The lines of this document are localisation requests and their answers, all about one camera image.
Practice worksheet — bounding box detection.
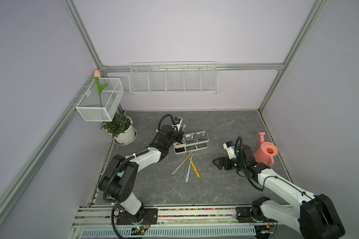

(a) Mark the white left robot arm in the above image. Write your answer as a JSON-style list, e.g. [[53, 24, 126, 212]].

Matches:
[[98, 123, 183, 217]]

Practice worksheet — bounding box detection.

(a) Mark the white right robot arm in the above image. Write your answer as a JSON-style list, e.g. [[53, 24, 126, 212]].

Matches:
[[212, 141, 346, 239]]

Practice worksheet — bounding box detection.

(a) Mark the beige toothbrush holder tray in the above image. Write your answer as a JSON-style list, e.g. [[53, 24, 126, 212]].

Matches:
[[173, 130, 209, 155]]

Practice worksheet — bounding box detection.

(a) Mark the yellow toothbrush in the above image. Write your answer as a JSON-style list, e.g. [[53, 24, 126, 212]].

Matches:
[[190, 156, 200, 178]]

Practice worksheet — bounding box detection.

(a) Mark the grey toothbrush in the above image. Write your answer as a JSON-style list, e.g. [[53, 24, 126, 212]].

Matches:
[[183, 159, 190, 181]]

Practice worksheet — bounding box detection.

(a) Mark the pink watering can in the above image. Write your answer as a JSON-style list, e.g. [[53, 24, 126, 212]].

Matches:
[[254, 132, 278, 167]]

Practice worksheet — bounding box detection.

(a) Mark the potted green plant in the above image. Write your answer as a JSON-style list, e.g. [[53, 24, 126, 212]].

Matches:
[[101, 114, 137, 146]]

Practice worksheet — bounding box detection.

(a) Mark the artificial pink tulip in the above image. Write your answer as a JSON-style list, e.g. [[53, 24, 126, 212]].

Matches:
[[94, 70, 108, 107]]

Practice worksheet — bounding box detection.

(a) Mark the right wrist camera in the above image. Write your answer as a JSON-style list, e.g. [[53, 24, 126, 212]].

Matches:
[[223, 141, 236, 159]]

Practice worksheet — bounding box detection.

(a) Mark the long white wire shelf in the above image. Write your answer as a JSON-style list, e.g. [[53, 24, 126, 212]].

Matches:
[[129, 61, 219, 95]]

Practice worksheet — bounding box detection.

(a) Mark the white wire basket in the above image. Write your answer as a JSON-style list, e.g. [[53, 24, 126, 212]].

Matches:
[[76, 78, 124, 122]]

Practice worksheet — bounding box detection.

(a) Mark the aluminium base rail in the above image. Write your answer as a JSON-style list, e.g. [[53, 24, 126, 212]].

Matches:
[[67, 204, 327, 239]]

